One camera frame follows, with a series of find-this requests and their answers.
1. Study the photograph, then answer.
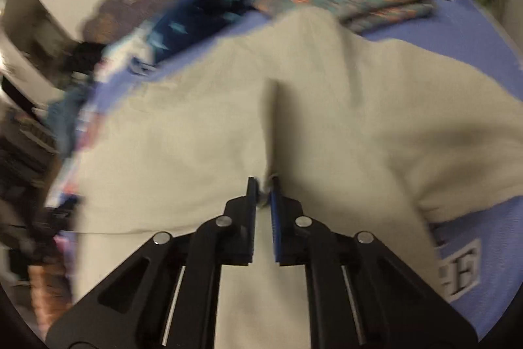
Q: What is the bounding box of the beige fleece garment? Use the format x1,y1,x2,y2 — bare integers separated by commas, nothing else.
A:
71,8,523,349

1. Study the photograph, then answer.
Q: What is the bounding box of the navy star-print cloth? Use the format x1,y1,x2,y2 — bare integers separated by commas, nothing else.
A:
151,0,254,63

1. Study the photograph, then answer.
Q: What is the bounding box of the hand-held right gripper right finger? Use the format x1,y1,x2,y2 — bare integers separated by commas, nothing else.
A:
270,176,477,349

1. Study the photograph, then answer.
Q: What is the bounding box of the teal blanket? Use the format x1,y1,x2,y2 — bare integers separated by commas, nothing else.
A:
47,87,96,155

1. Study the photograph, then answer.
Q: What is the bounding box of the blue printed blanket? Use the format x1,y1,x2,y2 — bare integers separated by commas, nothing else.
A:
49,0,523,341

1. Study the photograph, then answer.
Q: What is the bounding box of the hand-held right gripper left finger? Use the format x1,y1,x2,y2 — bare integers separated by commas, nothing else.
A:
45,176,258,349

